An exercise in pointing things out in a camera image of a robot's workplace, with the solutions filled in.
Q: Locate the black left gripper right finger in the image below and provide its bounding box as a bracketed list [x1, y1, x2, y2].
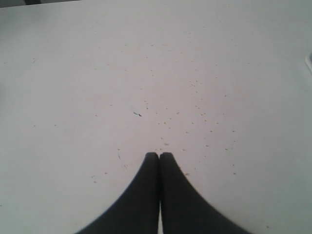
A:
[159, 153, 248, 234]

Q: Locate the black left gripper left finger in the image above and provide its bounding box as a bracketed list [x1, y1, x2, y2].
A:
[78, 153, 160, 234]

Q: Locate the white rectangular plastic tray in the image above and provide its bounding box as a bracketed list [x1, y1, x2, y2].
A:
[305, 53, 312, 73]

